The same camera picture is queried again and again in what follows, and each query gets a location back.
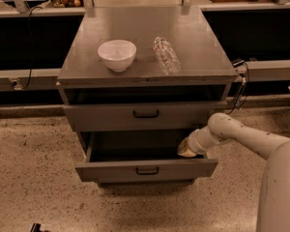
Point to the grey drawer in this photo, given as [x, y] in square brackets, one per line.
[141, 116]
[140, 156]

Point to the clear plastic bottle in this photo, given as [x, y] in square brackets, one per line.
[166, 55]

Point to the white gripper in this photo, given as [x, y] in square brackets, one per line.
[192, 142]

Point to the white bowl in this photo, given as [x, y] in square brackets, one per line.
[117, 55]

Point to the grey drawer cabinet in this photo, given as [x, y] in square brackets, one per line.
[206, 74]

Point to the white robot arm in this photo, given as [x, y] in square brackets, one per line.
[274, 199]

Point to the black object on floor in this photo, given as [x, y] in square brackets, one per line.
[36, 227]

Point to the grey top drawer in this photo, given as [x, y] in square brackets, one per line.
[141, 116]

